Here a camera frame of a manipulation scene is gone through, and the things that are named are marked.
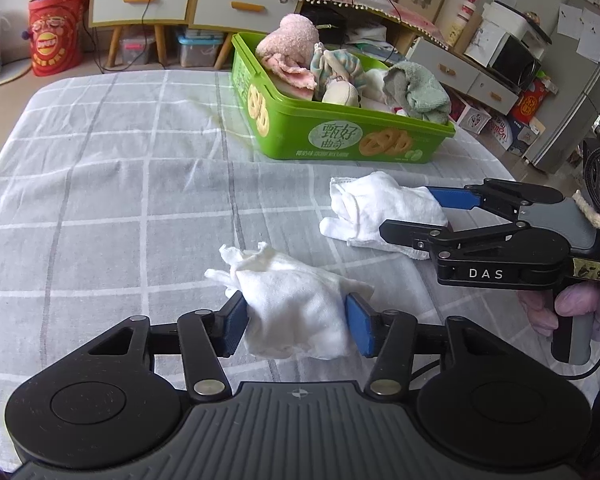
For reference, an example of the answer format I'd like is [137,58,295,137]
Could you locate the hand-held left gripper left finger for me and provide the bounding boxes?
[87,290,251,402]

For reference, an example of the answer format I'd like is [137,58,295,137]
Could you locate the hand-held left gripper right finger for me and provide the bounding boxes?
[345,292,511,402]

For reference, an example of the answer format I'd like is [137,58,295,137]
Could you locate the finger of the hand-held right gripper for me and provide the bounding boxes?
[425,178,563,222]
[379,219,531,257]

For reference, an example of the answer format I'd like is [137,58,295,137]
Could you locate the white cloth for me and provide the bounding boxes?
[204,241,376,361]
[319,171,449,261]

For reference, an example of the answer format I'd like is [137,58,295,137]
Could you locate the grey green towel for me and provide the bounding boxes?
[382,61,452,124]

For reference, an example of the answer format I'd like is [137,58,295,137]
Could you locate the green plastic cookie box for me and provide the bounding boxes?
[230,31,457,166]

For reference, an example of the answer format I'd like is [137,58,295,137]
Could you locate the pastel striped cloth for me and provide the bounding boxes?
[310,42,368,107]

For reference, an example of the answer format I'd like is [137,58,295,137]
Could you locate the pink plush toy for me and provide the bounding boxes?
[256,13,321,90]

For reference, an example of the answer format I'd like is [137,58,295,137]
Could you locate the person's right hand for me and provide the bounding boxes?
[519,282,600,338]

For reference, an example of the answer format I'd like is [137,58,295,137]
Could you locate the white printed carton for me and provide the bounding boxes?
[457,105,492,133]

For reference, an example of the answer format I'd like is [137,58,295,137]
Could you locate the red gift box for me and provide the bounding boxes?
[510,80,551,126]

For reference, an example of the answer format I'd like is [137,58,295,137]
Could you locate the black microwave oven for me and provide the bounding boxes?
[490,32,541,86]

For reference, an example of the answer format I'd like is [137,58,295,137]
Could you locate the grey refrigerator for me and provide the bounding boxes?
[522,0,600,173]

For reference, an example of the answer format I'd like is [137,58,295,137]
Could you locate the red and white bottle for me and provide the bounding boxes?
[447,2,476,51]

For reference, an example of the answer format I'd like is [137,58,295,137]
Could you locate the pile of papers and bags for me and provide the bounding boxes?
[345,25,401,61]

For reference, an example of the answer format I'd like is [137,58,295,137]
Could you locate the white appliance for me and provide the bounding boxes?
[482,0,553,43]

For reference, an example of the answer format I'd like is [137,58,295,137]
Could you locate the white paper notes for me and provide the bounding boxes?
[557,0,600,63]

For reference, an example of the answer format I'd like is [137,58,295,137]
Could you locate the clear storage box blue lid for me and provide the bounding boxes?
[177,30,224,68]

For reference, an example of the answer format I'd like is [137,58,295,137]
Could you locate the small clear storage box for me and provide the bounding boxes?
[117,35,157,66]

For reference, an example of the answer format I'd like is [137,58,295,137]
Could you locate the wooden drawer cabinet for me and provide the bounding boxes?
[87,0,521,116]

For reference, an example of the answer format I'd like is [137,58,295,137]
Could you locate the red gift bag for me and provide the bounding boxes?
[28,0,88,77]

